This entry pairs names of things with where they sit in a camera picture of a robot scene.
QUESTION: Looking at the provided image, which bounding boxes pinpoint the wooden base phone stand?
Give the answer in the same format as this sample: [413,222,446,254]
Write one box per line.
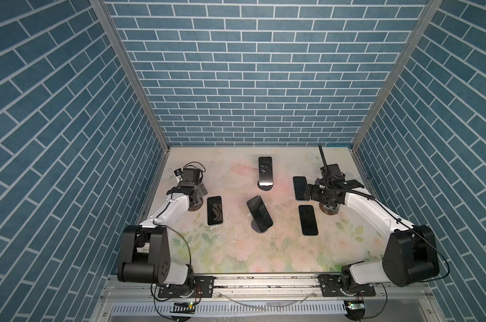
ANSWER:
[319,203,340,215]

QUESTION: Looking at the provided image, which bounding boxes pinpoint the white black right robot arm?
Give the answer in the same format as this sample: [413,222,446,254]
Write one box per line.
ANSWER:
[304,164,447,292]

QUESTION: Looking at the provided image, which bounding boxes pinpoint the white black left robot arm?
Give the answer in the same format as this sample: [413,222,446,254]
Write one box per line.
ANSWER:
[117,164,207,290]

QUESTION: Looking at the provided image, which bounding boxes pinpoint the black back phone stand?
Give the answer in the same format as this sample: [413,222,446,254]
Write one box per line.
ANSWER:
[257,181,274,191]

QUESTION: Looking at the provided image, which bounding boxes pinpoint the right controller board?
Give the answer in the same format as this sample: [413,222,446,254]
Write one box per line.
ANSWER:
[345,301,366,311]

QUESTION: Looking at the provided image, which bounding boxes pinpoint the controller board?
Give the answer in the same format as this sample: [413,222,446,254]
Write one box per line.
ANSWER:
[170,303,196,315]
[345,301,366,311]

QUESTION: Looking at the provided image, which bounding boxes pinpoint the left controller board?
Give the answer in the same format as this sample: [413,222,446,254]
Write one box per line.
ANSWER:
[170,303,196,315]

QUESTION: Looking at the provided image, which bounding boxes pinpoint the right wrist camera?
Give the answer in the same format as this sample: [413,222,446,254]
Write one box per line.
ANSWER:
[337,179,365,190]

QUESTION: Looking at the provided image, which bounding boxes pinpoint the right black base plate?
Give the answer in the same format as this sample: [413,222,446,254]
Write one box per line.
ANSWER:
[317,273,376,297]

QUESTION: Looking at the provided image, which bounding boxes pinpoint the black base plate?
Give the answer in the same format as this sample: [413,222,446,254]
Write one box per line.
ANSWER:
[317,273,376,297]
[157,276,215,299]

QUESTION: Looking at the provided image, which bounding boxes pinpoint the aluminium mounting rail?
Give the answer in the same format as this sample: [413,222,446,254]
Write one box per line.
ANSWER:
[99,273,433,301]

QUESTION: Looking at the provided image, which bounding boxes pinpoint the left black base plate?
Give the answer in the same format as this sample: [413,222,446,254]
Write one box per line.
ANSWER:
[157,276,215,299]

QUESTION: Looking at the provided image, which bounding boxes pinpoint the white slotted cable duct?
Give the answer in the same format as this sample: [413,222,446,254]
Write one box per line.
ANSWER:
[110,301,347,317]

